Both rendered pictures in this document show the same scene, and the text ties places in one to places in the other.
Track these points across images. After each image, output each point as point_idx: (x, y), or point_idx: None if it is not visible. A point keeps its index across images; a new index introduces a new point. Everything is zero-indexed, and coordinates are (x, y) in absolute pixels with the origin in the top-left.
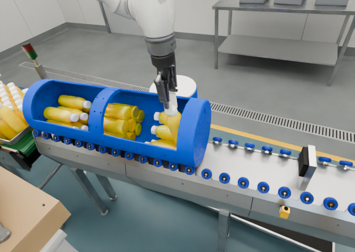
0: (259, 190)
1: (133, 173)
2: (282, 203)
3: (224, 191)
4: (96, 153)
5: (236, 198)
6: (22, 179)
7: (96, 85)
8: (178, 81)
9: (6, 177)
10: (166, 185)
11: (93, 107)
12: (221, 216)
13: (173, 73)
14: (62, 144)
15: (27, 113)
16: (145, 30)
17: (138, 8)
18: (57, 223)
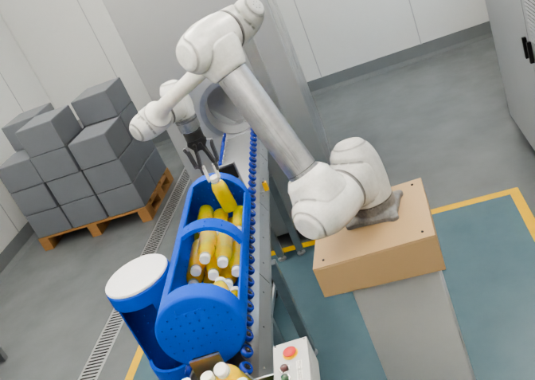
0: (255, 191)
1: (265, 272)
2: (259, 190)
3: (260, 214)
4: (255, 295)
5: (263, 211)
6: None
7: (178, 248)
8: (123, 276)
9: (320, 245)
10: (268, 252)
11: (216, 225)
12: (277, 266)
13: (191, 154)
14: (254, 335)
15: (232, 299)
16: (192, 110)
17: (186, 97)
18: None
